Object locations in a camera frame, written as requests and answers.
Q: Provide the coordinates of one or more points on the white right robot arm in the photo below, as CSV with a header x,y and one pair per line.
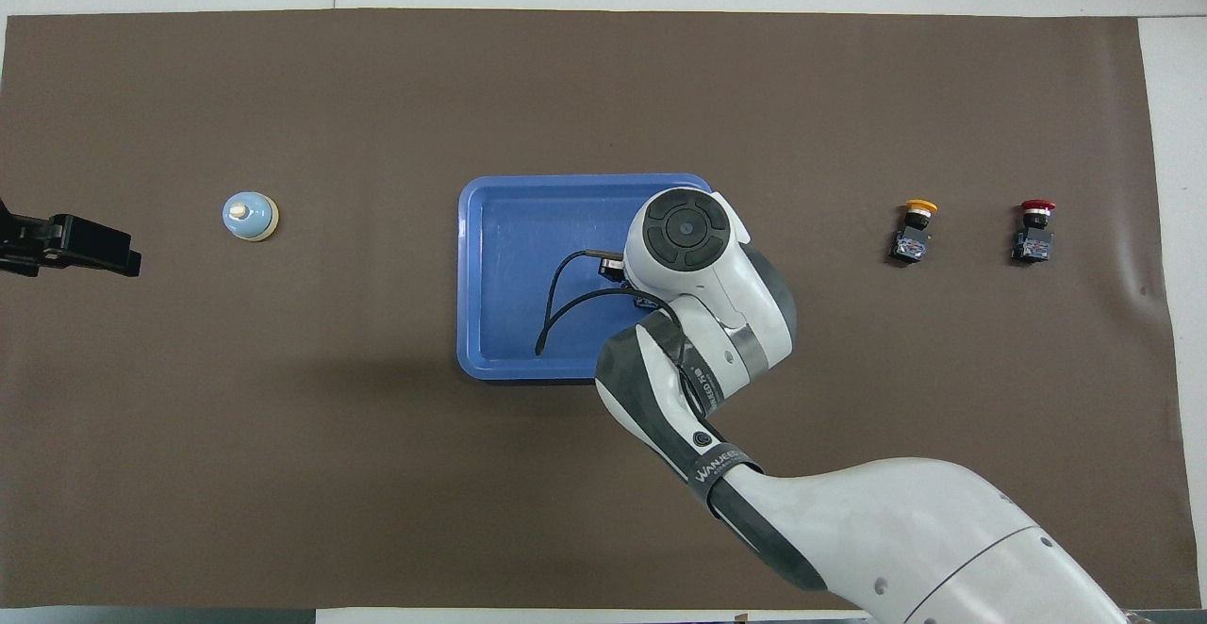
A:
x,y
896,530

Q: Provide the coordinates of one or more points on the blue plastic tray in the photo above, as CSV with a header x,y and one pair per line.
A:
x,y
509,275

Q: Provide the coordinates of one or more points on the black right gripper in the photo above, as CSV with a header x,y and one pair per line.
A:
x,y
613,269

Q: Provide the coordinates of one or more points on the red push button switch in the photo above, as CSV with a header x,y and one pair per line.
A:
x,y
1033,242

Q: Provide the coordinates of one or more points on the light blue desk bell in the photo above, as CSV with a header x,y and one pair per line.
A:
x,y
249,217

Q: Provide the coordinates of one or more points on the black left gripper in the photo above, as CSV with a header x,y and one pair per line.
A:
x,y
26,247

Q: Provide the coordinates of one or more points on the yellow push button switch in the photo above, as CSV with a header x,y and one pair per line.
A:
x,y
913,242

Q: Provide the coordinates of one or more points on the brown table mat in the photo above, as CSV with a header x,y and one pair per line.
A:
x,y
283,464

